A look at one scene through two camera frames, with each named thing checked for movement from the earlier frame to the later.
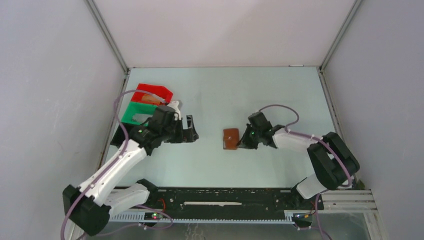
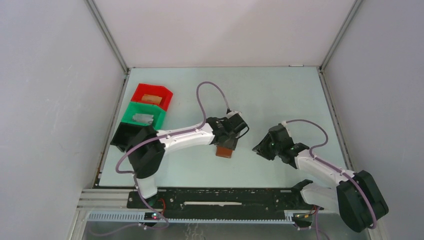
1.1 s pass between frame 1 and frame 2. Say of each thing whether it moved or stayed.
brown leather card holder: moved
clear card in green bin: stayed
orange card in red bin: stayed
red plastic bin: stayed
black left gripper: moved
